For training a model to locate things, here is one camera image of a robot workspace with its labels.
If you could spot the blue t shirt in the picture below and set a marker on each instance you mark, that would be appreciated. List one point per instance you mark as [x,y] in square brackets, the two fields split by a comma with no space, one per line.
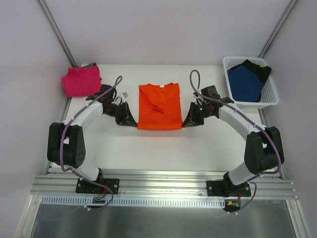
[245,85]

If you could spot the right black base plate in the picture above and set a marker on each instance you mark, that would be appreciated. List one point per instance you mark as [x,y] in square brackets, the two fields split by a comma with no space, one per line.
[218,188]

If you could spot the orange t shirt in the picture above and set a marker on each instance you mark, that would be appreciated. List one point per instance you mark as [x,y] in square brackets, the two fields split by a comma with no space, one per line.
[159,107]

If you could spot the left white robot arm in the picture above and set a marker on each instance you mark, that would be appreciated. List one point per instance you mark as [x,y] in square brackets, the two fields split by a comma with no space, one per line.
[66,143]

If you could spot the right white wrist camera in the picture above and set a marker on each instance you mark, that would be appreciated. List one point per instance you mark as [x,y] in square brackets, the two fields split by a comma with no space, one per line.
[197,96]

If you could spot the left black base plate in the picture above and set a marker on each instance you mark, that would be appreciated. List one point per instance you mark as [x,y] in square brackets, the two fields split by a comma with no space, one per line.
[85,187]

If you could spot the grey folded t shirt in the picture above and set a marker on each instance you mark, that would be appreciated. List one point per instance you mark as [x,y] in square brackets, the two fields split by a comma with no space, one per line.
[90,65]

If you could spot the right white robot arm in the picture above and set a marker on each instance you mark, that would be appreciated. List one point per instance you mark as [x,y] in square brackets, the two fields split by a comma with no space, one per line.
[263,150]

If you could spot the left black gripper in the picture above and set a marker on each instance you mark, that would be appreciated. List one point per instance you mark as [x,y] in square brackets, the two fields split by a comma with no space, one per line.
[121,113]

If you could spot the pink folded t shirt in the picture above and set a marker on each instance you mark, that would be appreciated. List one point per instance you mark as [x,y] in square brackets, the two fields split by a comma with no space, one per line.
[81,81]

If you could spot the aluminium mounting rail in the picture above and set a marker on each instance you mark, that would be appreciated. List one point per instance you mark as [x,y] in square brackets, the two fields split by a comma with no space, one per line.
[161,184]

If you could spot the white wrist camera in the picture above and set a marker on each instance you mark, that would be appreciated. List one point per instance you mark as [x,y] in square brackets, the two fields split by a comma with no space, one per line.
[125,95]
[197,96]

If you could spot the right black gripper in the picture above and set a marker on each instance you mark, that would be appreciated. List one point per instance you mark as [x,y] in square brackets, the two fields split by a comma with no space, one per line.
[197,112]

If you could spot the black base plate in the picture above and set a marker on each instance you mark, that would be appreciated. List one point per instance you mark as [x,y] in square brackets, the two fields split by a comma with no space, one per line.
[218,188]
[85,187]

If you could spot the white plastic basket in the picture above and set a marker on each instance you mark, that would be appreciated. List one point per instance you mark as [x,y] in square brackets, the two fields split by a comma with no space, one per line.
[269,96]

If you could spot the black t shirt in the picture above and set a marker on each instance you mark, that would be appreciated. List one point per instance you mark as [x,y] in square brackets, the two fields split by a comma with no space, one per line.
[262,73]

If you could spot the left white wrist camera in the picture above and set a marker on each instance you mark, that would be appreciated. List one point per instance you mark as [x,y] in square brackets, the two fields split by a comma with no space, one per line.
[125,95]

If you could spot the white slotted cable duct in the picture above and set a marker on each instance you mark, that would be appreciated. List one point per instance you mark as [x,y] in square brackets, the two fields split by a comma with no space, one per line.
[133,201]

